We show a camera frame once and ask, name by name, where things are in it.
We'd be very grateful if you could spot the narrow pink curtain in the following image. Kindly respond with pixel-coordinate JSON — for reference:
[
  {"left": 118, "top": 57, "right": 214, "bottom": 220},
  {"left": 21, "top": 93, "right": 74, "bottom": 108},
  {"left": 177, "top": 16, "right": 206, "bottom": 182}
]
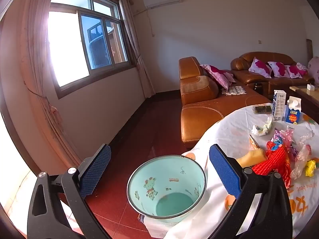
[{"left": 117, "top": 0, "right": 156, "bottom": 99}]

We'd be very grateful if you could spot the pink plastic wrapper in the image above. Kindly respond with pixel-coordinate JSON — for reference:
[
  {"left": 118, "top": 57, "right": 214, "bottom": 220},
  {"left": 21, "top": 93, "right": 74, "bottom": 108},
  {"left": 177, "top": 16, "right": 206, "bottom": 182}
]
[{"left": 272, "top": 127, "right": 296, "bottom": 150}]

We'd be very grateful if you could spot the orange leather chaise sofa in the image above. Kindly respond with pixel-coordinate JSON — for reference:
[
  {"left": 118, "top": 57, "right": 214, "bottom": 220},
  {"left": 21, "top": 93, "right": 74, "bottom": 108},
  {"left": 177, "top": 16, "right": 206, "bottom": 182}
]
[{"left": 178, "top": 57, "right": 272, "bottom": 150}]

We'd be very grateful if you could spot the red foam net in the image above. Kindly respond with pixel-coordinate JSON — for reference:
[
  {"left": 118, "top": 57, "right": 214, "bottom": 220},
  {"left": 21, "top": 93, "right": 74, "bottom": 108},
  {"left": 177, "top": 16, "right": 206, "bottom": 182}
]
[{"left": 252, "top": 141, "right": 292, "bottom": 188}]

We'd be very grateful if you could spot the air conditioner hose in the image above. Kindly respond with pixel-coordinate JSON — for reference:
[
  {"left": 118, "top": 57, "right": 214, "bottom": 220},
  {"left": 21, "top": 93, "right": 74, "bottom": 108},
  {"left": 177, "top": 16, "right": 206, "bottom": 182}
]
[{"left": 147, "top": 7, "right": 155, "bottom": 37}]

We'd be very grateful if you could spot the wooden coffee table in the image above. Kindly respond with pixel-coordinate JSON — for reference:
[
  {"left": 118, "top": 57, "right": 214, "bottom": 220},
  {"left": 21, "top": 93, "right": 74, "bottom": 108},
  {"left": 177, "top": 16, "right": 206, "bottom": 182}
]
[{"left": 289, "top": 86, "right": 319, "bottom": 110}]

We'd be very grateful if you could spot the pink floral pillow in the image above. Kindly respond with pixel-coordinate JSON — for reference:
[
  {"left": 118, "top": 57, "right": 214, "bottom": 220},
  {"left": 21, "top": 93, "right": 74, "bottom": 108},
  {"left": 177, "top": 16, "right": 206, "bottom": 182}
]
[{"left": 200, "top": 64, "right": 236, "bottom": 90}]

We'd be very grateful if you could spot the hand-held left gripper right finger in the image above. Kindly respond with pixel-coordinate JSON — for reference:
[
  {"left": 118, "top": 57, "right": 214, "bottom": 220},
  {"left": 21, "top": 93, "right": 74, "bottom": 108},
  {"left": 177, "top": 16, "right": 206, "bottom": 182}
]
[{"left": 209, "top": 144, "right": 293, "bottom": 239}]

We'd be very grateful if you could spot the yellow foam piece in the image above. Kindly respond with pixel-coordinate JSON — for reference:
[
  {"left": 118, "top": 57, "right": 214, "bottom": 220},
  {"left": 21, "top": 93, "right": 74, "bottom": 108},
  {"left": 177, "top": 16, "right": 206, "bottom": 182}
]
[{"left": 236, "top": 149, "right": 268, "bottom": 168}]

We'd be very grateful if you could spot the clear plastic bag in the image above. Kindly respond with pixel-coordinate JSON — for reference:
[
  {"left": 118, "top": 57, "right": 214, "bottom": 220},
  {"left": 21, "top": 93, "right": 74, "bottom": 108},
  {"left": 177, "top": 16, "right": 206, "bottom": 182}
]
[{"left": 290, "top": 132, "right": 313, "bottom": 180}]

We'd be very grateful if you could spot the light blue cartoon trash bin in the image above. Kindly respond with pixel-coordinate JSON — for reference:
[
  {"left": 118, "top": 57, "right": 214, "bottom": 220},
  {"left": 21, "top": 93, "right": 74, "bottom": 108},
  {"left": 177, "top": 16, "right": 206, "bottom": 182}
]
[{"left": 127, "top": 155, "right": 207, "bottom": 224}]

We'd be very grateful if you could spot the checkered cloth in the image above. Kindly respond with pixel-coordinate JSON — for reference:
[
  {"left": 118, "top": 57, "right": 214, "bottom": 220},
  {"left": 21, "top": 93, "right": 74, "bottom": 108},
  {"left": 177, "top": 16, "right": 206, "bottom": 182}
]
[{"left": 221, "top": 86, "right": 247, "bottom": 95}]

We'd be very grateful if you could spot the yellow candy wrapper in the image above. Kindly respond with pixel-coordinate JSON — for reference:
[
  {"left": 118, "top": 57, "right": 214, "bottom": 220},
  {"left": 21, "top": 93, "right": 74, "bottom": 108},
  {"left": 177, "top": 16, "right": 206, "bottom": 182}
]
[{"left": 304, "top": 160, "right": 316, "bottom": 177}]

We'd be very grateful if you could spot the orange snack wrapper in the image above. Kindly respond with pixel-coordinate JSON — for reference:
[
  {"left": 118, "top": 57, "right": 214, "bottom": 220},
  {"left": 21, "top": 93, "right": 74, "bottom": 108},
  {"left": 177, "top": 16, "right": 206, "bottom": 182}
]
[{"left": 249, "top": 134, "right": 261, "bottom": 151}]

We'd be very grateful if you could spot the brown leather sofa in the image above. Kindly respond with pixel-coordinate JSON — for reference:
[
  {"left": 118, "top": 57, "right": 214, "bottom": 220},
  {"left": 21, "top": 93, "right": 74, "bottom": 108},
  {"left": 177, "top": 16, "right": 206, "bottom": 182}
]
[{"left": 230, "top": 52, "right": 315, "bottom": 97}]

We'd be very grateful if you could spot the blue carton with white top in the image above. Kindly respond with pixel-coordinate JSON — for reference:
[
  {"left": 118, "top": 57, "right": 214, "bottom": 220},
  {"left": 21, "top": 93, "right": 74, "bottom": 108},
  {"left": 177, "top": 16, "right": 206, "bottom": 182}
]
[{"left": 285, "top": 96, "right": 302, "bottom": 124}]

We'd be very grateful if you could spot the sliding glass window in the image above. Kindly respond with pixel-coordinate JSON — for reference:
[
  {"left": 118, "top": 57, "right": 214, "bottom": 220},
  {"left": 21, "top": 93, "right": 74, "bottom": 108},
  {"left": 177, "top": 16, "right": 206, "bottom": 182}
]
[{"left": 47, "top": 0, "right": 136, "bottom": 99}]

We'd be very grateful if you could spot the white magenta flower pillow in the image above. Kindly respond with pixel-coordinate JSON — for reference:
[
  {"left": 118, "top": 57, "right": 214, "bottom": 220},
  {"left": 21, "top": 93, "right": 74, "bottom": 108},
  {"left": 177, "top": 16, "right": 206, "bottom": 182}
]
[
  {"left": 248, "top": 57, "right": 273, "bottom": 78},
  {"left": 267, "top": 61, "right": 289, "bottom": 78},
  {"left": 285, "top": 65, "right": 307, "bottom": 79}
]

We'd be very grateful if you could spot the large pink curtain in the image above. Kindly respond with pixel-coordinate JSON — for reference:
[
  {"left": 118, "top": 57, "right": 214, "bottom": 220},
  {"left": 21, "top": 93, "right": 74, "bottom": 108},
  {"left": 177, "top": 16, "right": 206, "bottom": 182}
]
[{"left": 19, "top": 0, "right": 85, "bottom": 165}]

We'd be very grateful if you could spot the dark flat packet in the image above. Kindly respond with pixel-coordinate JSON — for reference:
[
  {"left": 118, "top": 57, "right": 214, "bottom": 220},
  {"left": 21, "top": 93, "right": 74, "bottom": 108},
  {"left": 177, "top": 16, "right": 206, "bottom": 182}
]
[{"left": 255, "top": 105, "right": 273, "bottom": 115}]

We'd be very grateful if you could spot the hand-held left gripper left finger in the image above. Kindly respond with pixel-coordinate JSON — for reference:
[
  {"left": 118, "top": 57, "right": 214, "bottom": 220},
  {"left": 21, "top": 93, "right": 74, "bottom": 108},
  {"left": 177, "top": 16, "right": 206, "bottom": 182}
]
[{"left": 27, "top": 144, "right": 112, "bottom": 239}]

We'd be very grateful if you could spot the white wrapper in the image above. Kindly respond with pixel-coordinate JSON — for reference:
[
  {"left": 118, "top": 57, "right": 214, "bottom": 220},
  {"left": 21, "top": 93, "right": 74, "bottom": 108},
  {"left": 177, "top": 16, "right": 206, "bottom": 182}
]
[{"left": 251, "top": 116, "right": 273, "bottom": 136}]

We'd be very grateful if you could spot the tall white blue carton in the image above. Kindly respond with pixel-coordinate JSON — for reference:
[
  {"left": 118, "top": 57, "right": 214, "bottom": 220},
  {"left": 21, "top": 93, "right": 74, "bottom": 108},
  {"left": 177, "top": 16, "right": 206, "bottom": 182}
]
[{"left": 272, "top": 90, "right": 287, "bottom": 122}]

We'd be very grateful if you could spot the white printed tablecloth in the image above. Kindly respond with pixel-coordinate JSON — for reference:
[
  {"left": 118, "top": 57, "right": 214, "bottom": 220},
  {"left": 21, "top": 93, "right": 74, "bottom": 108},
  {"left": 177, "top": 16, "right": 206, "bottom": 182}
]
[{"left": 143, "top": 104, "right": 319, "bottom": 239}]

